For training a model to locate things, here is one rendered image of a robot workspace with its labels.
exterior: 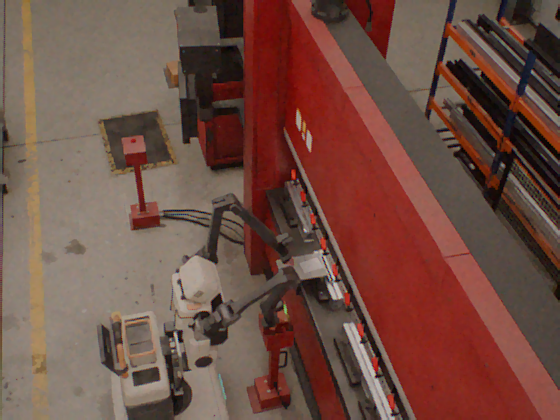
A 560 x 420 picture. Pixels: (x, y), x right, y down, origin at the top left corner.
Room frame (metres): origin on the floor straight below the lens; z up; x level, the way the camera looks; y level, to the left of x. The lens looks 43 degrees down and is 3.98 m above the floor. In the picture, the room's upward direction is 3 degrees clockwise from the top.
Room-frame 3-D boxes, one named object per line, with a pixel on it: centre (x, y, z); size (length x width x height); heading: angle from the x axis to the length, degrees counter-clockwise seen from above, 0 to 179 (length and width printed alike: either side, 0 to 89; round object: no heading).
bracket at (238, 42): (3.87, 0.36, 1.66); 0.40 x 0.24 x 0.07; 17
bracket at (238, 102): (3.87, 0.36, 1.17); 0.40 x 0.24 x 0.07; 17
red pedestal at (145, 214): (4.01, 1.13, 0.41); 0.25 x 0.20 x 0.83; 107
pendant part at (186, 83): (3.71, 0.64, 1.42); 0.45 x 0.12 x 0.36; 10
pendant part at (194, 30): (3.77, 0.56, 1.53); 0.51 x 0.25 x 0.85; 10
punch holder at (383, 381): (1.78, -0.57, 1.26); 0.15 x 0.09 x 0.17; 17
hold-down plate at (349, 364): (2.12, -0.40, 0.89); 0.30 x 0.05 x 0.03; 17
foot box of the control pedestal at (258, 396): (2.41, 0.02, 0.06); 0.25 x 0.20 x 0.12; 108
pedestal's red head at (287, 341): (2.42, -0.01, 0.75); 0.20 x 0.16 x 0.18; 18
